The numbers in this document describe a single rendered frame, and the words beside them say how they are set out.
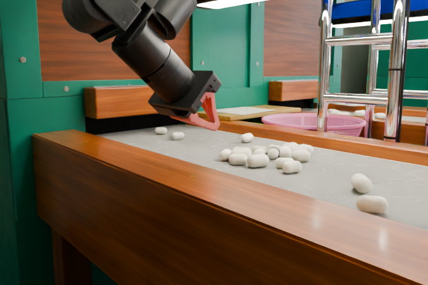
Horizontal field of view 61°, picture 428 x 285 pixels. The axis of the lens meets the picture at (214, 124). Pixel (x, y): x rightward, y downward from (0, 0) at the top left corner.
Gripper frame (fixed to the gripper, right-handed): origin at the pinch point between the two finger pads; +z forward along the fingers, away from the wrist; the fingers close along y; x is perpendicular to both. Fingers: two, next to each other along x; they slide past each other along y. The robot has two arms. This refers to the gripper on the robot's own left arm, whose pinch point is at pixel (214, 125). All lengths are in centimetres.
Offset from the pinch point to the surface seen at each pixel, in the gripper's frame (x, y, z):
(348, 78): -202, 136, 231
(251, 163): 1.4, -3.6, 8.0
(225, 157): 1.6, 2.5, 8.1
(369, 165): -8.9, -15.5, 21.0
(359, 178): -0.4, -20.9, 8.3
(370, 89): -40, 1, 40
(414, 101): -173, 65, 223
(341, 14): -66, 18, 36
